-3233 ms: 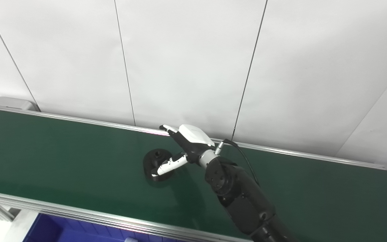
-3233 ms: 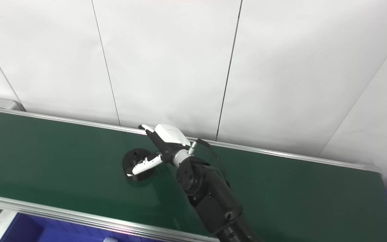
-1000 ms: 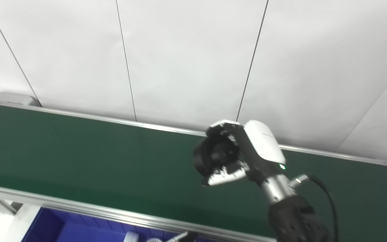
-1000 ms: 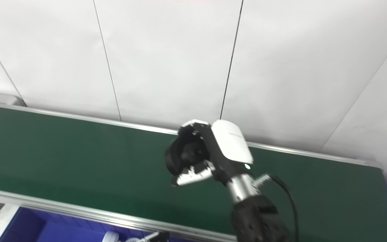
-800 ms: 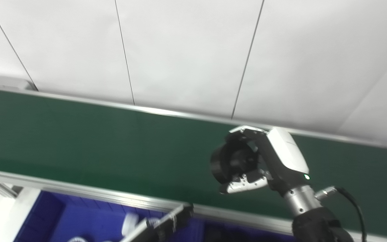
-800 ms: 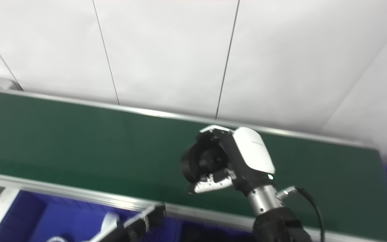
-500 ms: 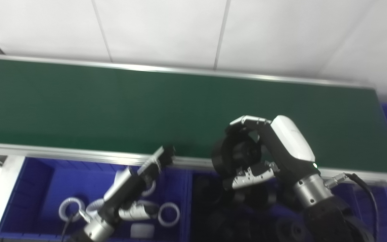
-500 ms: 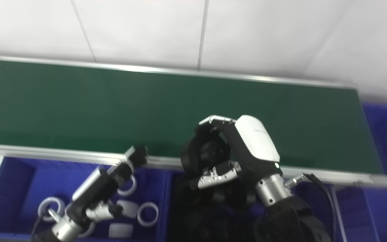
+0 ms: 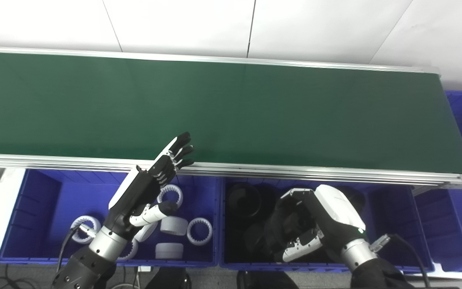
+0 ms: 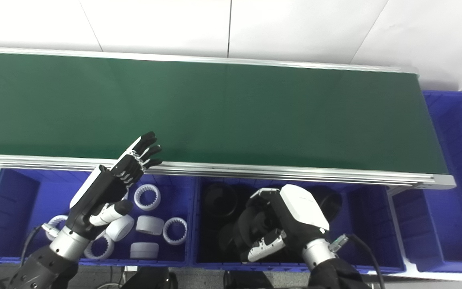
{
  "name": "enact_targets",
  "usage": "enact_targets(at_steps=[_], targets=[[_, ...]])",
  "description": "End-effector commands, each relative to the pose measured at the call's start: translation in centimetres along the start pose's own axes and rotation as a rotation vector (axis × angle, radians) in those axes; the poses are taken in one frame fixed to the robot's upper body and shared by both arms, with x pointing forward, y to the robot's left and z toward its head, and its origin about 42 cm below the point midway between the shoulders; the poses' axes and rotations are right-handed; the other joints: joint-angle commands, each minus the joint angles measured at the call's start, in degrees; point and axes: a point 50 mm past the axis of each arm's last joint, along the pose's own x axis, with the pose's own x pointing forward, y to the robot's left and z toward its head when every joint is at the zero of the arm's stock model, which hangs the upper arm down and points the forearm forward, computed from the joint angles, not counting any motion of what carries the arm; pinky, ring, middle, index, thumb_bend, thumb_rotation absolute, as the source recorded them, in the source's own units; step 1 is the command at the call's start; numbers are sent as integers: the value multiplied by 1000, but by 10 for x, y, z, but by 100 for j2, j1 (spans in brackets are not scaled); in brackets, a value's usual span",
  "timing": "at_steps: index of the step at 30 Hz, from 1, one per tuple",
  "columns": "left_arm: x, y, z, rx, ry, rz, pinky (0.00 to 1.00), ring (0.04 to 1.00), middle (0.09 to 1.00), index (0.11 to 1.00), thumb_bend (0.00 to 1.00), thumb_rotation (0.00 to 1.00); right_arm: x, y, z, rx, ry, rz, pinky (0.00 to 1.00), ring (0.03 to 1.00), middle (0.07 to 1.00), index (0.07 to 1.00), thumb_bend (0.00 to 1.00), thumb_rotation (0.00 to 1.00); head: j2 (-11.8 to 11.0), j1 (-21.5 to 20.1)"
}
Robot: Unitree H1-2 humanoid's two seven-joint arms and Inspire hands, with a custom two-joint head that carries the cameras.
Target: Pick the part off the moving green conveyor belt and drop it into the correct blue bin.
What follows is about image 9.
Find green conveyor belt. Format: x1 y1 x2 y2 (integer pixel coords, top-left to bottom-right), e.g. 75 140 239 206
0 51 462 175

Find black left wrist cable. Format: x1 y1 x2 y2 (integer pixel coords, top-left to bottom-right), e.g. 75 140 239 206
56 226 96 275

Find blue bin with black parts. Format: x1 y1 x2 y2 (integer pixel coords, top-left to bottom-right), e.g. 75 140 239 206
218 177 436 274

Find aluminium conveyor side rail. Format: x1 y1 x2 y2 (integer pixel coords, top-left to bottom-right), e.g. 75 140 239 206
0 153 462 190
0 45 442 75

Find black hollow cup part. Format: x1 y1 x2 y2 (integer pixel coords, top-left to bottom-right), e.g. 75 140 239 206
226 183 262 218

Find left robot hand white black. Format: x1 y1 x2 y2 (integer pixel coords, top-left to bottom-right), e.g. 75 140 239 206
103 132 195 238

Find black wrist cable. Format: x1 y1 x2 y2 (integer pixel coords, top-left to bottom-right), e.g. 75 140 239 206
369 234 433 289
56 226 96 275

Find blue bin with white parts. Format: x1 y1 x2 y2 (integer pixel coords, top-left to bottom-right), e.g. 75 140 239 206
0 169 222 268

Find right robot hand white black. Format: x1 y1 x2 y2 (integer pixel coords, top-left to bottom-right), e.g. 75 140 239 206
273 184 367 264

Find white toothed ring part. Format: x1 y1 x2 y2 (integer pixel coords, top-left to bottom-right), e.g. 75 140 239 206
71 216 102 244
186 218 213 246
135 223 159 243
160 216 188 236
158 185 184 209
118 238 139 261
155 242 184 260

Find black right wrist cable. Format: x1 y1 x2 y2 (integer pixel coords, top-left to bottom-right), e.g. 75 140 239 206
369 234 433 289

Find black flanged cylinder part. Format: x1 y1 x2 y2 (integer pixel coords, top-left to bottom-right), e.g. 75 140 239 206
344 186 366 214
278 201 316 242
242 223 275 258

